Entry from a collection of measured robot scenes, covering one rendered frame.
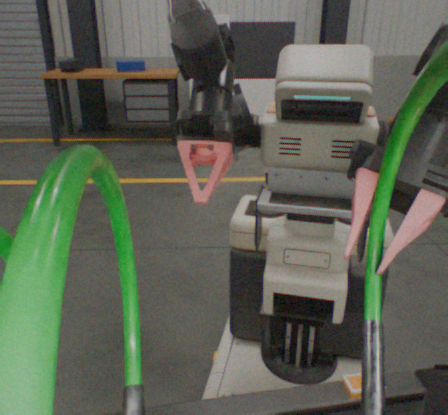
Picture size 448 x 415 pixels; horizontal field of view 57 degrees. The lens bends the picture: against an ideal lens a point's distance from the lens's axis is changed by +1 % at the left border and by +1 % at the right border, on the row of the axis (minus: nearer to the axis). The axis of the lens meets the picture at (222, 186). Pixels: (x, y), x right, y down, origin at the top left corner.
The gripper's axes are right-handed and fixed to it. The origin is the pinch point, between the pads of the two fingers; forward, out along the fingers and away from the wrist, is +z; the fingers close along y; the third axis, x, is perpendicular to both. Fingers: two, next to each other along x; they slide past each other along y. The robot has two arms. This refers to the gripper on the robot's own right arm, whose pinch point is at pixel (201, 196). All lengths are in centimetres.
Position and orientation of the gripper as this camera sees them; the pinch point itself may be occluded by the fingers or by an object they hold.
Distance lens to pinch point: 50.5
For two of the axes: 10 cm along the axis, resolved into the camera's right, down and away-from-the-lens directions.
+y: -0.8, -4.0, -9.1
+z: -0.8, 9.1, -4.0
